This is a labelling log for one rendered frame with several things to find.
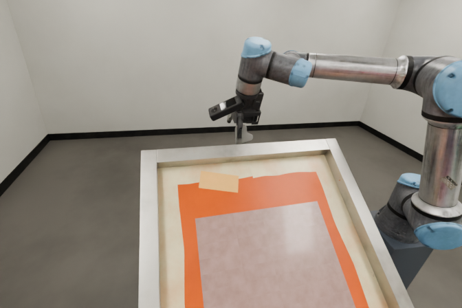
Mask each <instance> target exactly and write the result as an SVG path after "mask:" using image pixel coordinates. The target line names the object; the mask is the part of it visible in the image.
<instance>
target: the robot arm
mask: <svg viewBox="0 0 462 308"><path fill-rule="evenodd" d="M271 47H272V44H271V43H270V42H269V41H268V40H265V39H264V38H261V37H256V36H253V37H250V38H247V39H246V40H245V42H244V46H243V51H242V53H241V62H240V65H239V72H238V77H237V81H236V91H235V93H236V95H237V96H235V97H233V98H230V99H228V100H226V101H224V102H221V103H219V104H217V105H215V106H213V107H211V108H209V109H208V111H209V115H210V118H211V120H212V121H215V120H218V119H219V118H222V117H224V116H226V115H228V118H227V123H231V121H232V119H233V121H234V123H236V127H235V144H242V143H245V142H249V141H251V140H252V139H253V135H252V134H250V133H248V132H247V127H246V126H245V125H244V124H243V123H246V124H258V123H259V118H260V116H261V110H260V107H261V103H262V100H263V96H264V93H263V92H262V90H261V84H262V81H263V78H267V79H270V80H274V81H276V82H280V83H283V84H286V85H289V86H291V87H299V88H303V87H304V86H305V85H306V83H307V80H308V78H322V79H330V80H344V81H352V82H360V83H375V84H383V85H390V86H391V87H392V88H393V89H402V90H405V91H410V92H412V93H414V94H417V95H418V96H421V97H422V98H423V103H422V109H421V116H422V117H423V118H424V119H425V120H427V121H428V124H427V130H426V141H425V146H424V152H423V162H422V168H421V175H418V174H414V173H404V174H402V175H401V176H400V178H399V180H397V184H396V186H395V188H394V190H393V192H392V194H391V196H390V198H389V200H388V203H387V204H386V205H385V206H383V207H382V208H381V209H379V210H378V211H377V213H376V215H375V223H376V225H377V226H378V228H379V229H380V230H381V231H382V232H383V233H385V234H386V235H388V236H389V237H391V238H393V239H395V240H397V241H400V242H402V243H416V242H418V241H420V242H421V243H422V244H424V245H425V246H426V247H428V248H432V249H436V250H451V249H454V248H458V247H460V246H462V223H461V220H462V204H461V202H460V201H458V198H459V193H460V189H461V182H462V58H457V57H453V56H400V57H399V58H379V57H369V56H349V55H339V54H319V53H306V52H297V51H295V50H289V51H286V52H285V53H283V54H281V53H278V52H274V51H272V49H271ZM257 118H258V121H257Z"/></svg>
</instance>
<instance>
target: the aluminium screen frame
mask: <svg viewBox="0 0 462 308"><path fill-rule="evenodd" d="M309 155H324V156H325V157H326V160H327V162H328V165H329V168H330V169H331V172H332V174H333V177H334V179H335V182H336V184H337V186H338V189H339V191H340V194H341V195H342V198H343V200H344V203H345V205H346V208H347V210H348V212H349V215H350V217H351V220H352V222H353V225H354V226H355V229H356V231H357V234H358V236H359V238H360V241H361V243H362V246H363V248H364V251H365V252H366V255H367V258H368V260H369V263H370V264H371V267H372V269H373V272H374V274H375V277H376V279H377V281H378V284H379V286H380V289H381V291H382V293H383V295H384V298H385V300H386V303H387V305H388V308H414V306H413V304H412V301H411V299H410V297H409V295H408V293H407V291H406V288H405V287H404V284H403V283H402V280H401V278H400V276H399V274H398V271H397V269H396V267H395V265H394V263H393V260H392V258H391V256H390V254H389V253H388V250H387V248H386V246H385V244H384V241H383V239H382V237H381V235H380V232H379V230H378V229H377V226H376V225H375V222H374V220H373V218H372V216H371V213H370V211H369V209H368V207H367V205H366V202H365V200H364V198H363V196H362V193H361V192H360V189H359V188H358V185H357V183H356V181H355V179H354V177H353V175H352V172H351V170H350V168H349V166H348V164H347V161H346V160H345V158H344V156H343V153H342V151H341V149H340V147H339V145H338V142H337V140H336V139H335V138H331V139H319V140H298V141H286V142H266V143H254V144H233V145H221V146H200V147H189V148H168V149H157V150H145V151H141V168H140V251H139V293H138V308H161V294H160V235H159V204H158V174H157V168H168V167H176V166H192V165H201V164H217V163H226V162H242V161H250V160H266V159H275V158H284V157H300V156H309Z"/></svg>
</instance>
